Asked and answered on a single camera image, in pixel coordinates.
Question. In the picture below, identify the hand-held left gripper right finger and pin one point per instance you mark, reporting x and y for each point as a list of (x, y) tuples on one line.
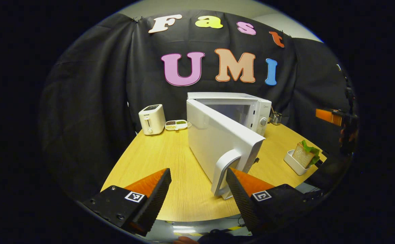
[(241, 200)]

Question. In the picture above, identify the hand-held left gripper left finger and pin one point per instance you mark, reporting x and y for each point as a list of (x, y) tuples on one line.
[(153, 200)]

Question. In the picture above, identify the white toaster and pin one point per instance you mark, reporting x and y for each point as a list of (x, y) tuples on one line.
[(151, 118)]

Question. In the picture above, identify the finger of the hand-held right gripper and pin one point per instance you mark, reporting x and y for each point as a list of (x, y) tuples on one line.
[(327, 116)]

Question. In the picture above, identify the glass jar with sticks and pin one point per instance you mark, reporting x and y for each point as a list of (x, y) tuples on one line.
[(276, 118)]

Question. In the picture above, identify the white microwave oven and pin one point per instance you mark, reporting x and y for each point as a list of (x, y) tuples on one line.
[(217, 135)]

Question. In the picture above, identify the lettuce sandwich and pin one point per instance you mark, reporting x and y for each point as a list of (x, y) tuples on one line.
[(305, 155)]

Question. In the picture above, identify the divided white spice dish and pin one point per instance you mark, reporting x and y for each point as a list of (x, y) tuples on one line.
[(176, 125)]

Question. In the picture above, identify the black table clamp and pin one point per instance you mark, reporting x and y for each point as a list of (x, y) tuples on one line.
[(322, 157)]

